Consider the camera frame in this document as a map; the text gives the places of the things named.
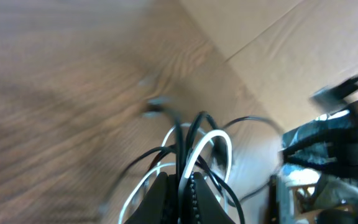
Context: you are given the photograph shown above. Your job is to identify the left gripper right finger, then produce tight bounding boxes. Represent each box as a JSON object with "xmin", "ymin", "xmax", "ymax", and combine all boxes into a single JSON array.
[{"xmin": 188, "ymin": 172, "xmax": 234, "ymax": 224}]

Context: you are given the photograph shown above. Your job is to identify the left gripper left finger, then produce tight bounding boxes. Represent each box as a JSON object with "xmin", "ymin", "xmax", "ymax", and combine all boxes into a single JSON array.
[{"xmin": 125, "ymin": 172, "xmax": 168, "ymax": 224}]

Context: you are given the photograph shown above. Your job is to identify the white usb cable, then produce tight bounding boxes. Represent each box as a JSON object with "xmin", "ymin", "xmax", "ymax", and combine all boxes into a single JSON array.
[{"xmin": 118, "ymin": 123, "xmax": 233, "ymax": 224}]

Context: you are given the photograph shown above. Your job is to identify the black usb cable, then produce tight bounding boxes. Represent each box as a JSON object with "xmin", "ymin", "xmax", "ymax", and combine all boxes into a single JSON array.
[{"xmin": 104, "ymin": 96, "xmax": 284, "ymax": 224}]

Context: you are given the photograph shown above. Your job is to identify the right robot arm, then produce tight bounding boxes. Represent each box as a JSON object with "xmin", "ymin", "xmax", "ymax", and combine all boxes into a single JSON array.
[{"xmin": 282, "ymin": 75, "xmax": 358, "ymax": 223}]

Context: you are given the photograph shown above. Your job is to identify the cardboard panel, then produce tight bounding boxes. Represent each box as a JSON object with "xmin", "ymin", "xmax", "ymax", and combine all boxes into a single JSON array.
[{"xmin": 182, "ymin": 0, "xmax": 358, "ymax": 130}]

